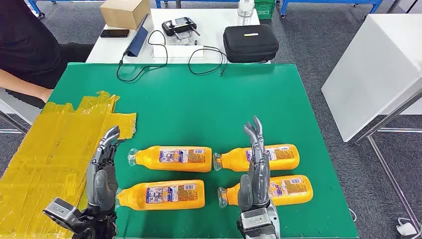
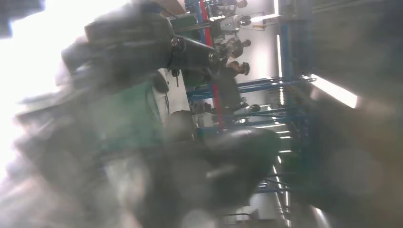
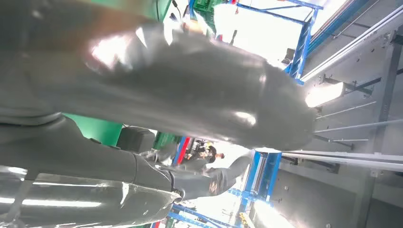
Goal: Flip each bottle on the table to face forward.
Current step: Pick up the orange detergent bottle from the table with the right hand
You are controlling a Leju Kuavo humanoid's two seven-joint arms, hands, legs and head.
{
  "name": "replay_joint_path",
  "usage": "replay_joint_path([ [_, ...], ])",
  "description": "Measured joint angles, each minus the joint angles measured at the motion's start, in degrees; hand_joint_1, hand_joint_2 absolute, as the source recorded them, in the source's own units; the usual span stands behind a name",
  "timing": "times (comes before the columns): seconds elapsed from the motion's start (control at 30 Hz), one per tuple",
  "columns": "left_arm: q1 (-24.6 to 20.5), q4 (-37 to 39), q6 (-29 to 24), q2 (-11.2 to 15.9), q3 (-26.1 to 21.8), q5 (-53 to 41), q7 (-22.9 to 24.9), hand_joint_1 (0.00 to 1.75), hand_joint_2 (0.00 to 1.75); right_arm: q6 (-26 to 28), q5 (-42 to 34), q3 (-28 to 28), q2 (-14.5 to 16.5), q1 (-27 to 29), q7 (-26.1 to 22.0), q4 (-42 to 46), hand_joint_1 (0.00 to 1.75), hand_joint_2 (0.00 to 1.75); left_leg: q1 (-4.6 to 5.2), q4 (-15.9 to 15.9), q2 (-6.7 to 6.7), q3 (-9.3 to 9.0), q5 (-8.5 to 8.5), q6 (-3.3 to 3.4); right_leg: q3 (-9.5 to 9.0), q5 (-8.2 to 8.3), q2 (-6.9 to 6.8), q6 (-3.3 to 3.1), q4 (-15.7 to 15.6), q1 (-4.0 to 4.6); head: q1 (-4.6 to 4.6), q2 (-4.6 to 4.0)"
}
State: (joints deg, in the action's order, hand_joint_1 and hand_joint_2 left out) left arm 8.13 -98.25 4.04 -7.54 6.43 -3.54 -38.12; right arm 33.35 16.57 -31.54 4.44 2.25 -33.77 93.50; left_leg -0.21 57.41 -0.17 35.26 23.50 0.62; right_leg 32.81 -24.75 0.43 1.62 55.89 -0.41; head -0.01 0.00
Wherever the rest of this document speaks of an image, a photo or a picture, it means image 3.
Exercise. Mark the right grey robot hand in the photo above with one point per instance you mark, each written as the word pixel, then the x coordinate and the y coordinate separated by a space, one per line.
pixel 189 91

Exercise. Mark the green plastic crate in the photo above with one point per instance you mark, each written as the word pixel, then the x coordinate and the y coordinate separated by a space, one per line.
pixel 204 12
pixel 165 140

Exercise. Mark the ceiling light panel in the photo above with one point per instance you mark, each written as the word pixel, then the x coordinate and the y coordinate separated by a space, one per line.
pixel 324 94

